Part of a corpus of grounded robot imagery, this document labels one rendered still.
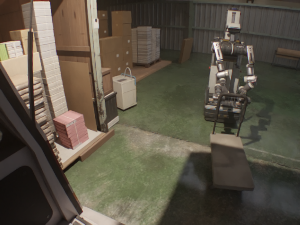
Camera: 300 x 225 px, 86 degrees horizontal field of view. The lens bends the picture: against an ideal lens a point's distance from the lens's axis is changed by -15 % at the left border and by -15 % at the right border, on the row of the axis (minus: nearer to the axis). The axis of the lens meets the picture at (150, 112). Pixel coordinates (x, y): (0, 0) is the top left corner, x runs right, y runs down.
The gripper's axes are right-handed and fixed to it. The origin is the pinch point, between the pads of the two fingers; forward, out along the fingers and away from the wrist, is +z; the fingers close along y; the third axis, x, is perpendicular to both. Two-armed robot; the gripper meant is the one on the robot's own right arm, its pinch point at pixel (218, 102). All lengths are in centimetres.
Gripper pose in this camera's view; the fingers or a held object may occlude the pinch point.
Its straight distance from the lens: 225.4
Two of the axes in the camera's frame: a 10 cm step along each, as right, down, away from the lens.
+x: -0.7, -6.8, -7.3
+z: -2.0, 7.3, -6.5
